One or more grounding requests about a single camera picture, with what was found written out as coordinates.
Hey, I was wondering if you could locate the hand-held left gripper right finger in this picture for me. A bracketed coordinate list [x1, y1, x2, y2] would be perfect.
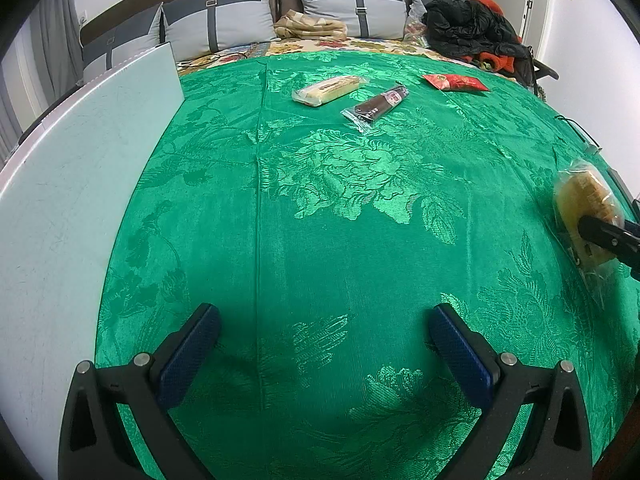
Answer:
[427, 302, 593, 480]

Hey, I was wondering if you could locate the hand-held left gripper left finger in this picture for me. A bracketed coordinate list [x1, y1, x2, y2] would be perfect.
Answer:
[58, 302, 222, 480]

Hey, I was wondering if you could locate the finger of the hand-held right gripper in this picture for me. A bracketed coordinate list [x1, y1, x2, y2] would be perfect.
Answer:
[577, 215, 640, 267]

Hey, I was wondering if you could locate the bread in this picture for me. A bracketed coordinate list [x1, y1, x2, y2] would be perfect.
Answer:
[552, 157, 628, 306]

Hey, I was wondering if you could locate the black snack packet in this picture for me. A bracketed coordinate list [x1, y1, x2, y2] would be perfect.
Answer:
[341, 85, 411, 135]

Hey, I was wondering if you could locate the green floral tablecloth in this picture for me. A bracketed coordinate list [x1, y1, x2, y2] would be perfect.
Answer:
[94, 50, 640, 480]

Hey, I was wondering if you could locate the white board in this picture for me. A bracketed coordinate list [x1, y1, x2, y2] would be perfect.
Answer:
[0, 41, 185, 480]

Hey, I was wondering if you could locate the orange garment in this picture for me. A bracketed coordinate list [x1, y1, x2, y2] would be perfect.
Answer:
[469, 0, 518, 75]

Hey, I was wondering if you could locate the red snack packet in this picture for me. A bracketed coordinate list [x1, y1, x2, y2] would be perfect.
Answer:
[422, 73, 492, 93]

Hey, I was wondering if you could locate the black jacket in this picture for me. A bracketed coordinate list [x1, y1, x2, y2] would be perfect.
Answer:
[422, 0, 531, 61]

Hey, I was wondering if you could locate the clear plastic bag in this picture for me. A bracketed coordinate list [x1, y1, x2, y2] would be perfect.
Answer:
[404, 10, 432, 47]

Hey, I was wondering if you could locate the cream biscuit packet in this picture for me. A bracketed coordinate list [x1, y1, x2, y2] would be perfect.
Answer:
[292, 74, 362, 107]

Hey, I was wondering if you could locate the floral bedsheet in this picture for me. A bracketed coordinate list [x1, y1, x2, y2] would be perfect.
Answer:
[175, 37, 481, 78]

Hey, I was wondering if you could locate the beige folded cloth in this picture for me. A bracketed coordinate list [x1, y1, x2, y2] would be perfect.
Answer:
[274, 10, 348, 40]

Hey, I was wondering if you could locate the black cable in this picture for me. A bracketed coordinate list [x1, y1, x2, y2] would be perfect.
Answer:
[555, 115, 603, 156]

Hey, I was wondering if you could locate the black metal frame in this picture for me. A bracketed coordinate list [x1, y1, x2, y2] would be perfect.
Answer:
[525, 45, 560, 97]

